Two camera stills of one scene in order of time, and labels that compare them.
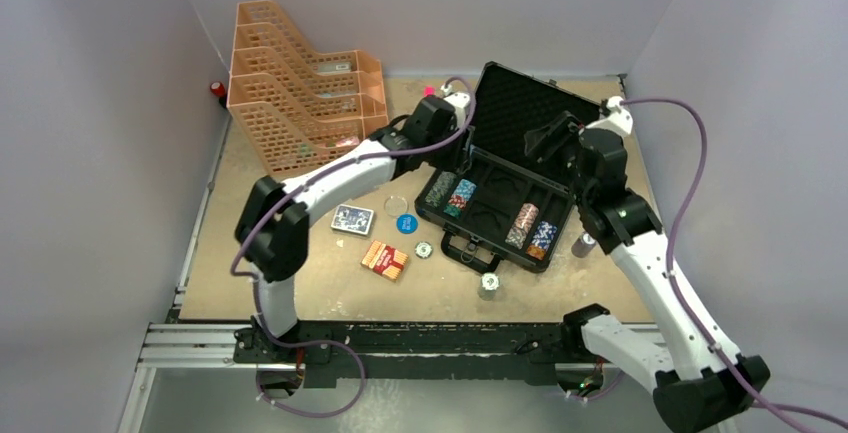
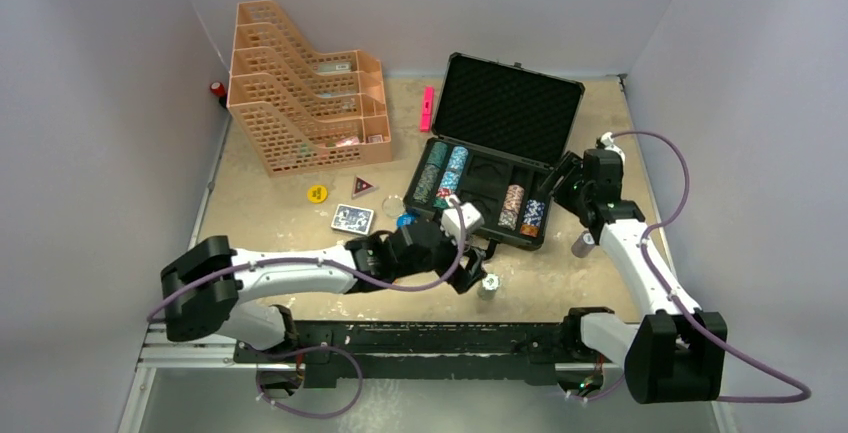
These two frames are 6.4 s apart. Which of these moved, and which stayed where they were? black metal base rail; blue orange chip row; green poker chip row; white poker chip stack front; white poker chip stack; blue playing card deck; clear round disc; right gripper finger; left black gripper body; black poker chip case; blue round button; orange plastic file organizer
Moved: blue orange chip row; right gripper finger; black poker chip case; green poker chip row; left black gripper body
Stayed: white poker chip stack front; black metal base rail; orange plastic file organizer; clear round disc; white poker chip stack; blue round button; blue playing card deck
